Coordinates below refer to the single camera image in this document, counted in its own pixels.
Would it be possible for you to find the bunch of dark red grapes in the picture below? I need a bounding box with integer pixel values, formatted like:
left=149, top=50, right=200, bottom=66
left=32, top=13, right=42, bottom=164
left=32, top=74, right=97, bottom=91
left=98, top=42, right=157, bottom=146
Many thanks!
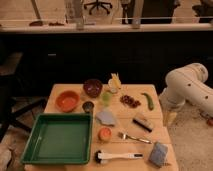
left=120, top=95, right=141, bottom=108

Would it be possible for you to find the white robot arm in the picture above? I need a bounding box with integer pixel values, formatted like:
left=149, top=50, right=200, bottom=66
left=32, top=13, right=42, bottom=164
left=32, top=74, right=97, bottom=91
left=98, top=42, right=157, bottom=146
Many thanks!
left=159, top=63, right=213, bottom=117

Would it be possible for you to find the dark red bowl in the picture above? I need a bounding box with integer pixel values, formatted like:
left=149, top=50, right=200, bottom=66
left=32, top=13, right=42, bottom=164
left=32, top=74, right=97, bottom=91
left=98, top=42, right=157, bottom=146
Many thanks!
left=83, top=79, right=103, bottom=98

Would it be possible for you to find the orange bowl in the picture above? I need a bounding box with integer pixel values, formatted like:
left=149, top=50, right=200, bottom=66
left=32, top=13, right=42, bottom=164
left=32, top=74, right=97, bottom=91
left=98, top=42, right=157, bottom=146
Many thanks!
left=55, top=90, right=80, bottom=112

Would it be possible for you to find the yellow banana in white cup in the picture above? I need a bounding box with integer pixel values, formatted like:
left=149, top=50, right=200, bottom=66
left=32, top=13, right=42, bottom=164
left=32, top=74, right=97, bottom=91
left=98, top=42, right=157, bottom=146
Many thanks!
left=108, top=73, right=121, bottom=93

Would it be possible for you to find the small green cup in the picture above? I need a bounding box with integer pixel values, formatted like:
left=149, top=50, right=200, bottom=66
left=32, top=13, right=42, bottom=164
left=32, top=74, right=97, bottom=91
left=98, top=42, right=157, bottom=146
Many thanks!
left=101, top=92, right=112, bottom=106

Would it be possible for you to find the small dark metal cup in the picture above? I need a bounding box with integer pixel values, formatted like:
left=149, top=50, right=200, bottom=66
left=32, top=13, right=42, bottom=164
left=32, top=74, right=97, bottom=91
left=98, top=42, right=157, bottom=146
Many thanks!
left=82, top=101, right=94, bottom=113

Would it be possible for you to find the grey blue cloth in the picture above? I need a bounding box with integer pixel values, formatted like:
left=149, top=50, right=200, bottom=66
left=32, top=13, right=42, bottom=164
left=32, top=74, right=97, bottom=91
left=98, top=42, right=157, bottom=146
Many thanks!
left=96, top=109, right=116, bottom=126

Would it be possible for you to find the green pepper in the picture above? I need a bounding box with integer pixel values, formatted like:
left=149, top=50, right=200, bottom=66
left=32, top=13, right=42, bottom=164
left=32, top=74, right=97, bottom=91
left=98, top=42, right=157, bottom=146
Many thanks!
left=141, top=93, right=154, bottom=111

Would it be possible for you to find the silver fork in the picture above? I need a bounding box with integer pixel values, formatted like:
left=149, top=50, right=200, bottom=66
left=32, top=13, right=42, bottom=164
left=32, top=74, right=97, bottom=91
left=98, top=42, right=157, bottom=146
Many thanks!
left=118, top=132, right=152, bottom=144

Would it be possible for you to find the black wooden brush block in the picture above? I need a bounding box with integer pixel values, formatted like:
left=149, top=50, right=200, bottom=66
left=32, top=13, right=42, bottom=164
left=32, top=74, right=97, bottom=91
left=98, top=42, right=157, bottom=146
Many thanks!
left=133, top=114, right=154, bottom=132

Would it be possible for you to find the green plastic tray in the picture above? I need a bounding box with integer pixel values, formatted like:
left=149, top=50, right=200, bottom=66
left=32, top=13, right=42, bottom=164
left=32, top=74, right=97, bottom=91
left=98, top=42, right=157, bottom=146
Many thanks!
left=21, top=114, right=93, bottom=165

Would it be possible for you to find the black office chair base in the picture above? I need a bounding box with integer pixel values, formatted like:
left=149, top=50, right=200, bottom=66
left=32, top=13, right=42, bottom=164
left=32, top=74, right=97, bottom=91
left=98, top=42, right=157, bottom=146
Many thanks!
left=83, top=0, right=113, bottom=14

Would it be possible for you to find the blue sponge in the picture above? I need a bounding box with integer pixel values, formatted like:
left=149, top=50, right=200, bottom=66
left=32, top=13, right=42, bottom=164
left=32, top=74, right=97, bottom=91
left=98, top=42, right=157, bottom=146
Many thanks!
left=149, top=142, right=168, bottom=167

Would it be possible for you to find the black chair at left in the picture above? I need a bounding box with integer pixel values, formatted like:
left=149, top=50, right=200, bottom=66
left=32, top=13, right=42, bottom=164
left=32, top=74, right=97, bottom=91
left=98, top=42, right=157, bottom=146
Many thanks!
left=0, top=52, right=47, bottom=142

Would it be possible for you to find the white handled dish brush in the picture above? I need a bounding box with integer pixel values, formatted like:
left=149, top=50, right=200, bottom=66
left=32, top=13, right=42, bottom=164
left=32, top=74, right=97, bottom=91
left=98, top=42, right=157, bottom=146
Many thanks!
left=94, top=150, right=143, bottom=164

